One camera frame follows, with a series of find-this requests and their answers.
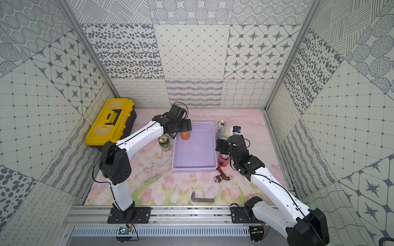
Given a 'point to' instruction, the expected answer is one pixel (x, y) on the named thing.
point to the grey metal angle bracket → (201, 200)
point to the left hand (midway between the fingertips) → (185, 123)
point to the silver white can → (221, 125)
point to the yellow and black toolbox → (114, 122)
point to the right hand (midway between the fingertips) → (225, 142)
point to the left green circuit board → (123, 230)
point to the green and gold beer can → (163, 141)
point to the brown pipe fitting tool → (218, 179)
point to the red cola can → (224, 160)
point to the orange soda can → (185, 135)
